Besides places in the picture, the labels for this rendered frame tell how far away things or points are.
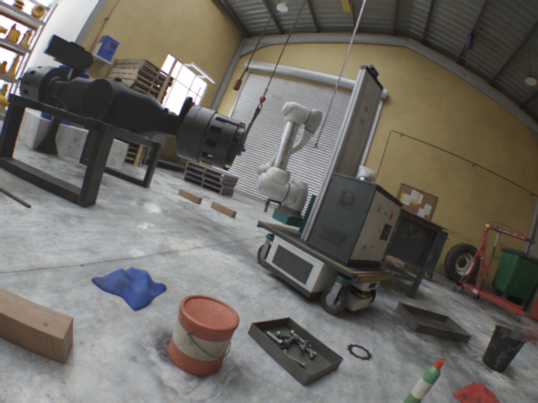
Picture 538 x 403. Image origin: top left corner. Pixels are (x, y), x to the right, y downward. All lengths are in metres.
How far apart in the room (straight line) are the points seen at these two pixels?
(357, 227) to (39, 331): 1.53
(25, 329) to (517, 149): 9.94
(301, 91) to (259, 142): 2.16
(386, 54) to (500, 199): 5.83
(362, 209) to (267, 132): 7.04
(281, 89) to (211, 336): 8.45
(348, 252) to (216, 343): 1.04
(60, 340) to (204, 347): 0.40
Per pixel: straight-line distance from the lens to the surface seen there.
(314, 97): 8.43
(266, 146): 8.27
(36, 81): 3.66
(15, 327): 0.80
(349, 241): 1.58
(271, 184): 1.77
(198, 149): 2.45
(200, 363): 0.82
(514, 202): 9.18
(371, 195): 1.56
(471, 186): 8.37
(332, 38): 9.54
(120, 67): 6.36
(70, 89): 3.32
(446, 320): 2.77
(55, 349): 0.78
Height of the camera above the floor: 0.61
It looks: 4 degrees down
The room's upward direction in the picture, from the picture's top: 20 degrees clockwise
